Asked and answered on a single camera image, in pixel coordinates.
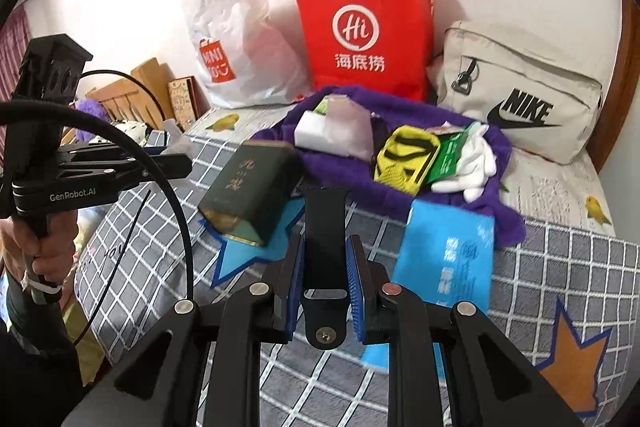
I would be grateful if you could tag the spotted white plush toy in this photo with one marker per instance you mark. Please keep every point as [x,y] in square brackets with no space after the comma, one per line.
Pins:
[130,132]

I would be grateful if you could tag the red striped curtain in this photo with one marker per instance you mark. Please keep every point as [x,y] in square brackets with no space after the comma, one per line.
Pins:
[17,37]

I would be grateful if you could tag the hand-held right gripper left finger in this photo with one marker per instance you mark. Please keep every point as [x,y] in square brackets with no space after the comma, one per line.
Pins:
[296,287]

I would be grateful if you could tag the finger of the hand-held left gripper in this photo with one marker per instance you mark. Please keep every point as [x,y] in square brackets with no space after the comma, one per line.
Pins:
[100,150]
[170,166]

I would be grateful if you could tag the purple plush toy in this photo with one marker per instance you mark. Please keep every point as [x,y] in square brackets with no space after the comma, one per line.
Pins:
[92,109]

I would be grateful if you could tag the dark green tea box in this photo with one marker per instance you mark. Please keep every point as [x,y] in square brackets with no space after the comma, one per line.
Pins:
[250,187]

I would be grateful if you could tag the grey checked blanket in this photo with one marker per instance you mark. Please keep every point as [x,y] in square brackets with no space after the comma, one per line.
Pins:
[550,267]

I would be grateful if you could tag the white plastic bag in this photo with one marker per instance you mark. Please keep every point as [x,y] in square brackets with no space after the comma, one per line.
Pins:
[235,7]

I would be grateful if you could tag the pair of white gloves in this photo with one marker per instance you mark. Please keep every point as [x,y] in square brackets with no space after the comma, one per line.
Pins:
[475,167]

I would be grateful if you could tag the white paper packet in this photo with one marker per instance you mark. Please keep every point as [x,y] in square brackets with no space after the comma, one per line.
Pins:
[310,129]

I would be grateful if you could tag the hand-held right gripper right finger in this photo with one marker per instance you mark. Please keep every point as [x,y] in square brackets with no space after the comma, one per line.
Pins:
[356,287]

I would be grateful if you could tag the small green packet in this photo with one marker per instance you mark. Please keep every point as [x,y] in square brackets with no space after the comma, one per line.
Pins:
[324,107]

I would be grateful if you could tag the purple towel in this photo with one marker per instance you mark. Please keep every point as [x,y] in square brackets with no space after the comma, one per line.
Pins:
[340,177]

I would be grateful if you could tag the person's left hand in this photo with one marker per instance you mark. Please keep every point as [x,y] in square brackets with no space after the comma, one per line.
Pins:
[50,257]

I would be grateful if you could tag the brown wooden frame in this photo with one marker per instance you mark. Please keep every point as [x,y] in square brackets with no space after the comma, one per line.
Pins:
[620,82]

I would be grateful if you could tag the person's left forearm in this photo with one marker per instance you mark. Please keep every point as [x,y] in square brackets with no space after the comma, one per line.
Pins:
[30,342]

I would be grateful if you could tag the patterned brown box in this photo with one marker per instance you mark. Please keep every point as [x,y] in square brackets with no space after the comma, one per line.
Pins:
[182,102]

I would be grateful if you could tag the wooden bed headboard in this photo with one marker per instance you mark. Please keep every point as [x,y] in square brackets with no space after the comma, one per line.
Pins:
[145,77]

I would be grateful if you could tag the beige zip bag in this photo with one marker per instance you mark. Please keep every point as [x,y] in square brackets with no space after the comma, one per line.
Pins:
[525,57]

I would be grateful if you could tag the yellow and black sock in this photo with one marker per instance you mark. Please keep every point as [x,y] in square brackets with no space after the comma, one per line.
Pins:
[395,177]

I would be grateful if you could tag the blue tissue pack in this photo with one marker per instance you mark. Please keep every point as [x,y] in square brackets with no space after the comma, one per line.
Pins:
[445,257]

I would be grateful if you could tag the translucent plastic pouch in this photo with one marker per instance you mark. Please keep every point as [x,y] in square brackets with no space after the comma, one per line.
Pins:
[350,132]

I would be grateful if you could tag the green snack packet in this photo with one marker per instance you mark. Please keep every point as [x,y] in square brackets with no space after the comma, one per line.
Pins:
[450,152]

